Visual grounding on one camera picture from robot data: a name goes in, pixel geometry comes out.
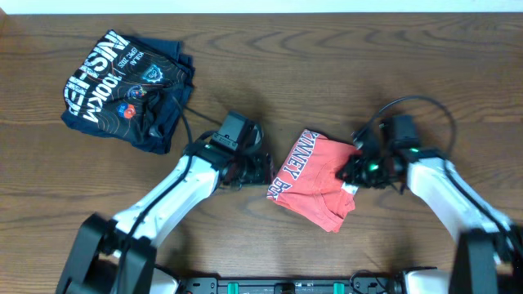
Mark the orange-red t-shirt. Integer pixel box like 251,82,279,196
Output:
266,129,360,233

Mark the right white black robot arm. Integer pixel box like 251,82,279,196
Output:
336,115,522,293

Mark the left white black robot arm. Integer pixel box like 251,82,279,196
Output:
56,111,274,294

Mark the folded dark printed t-shirt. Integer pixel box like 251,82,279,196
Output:
61,29,195,154

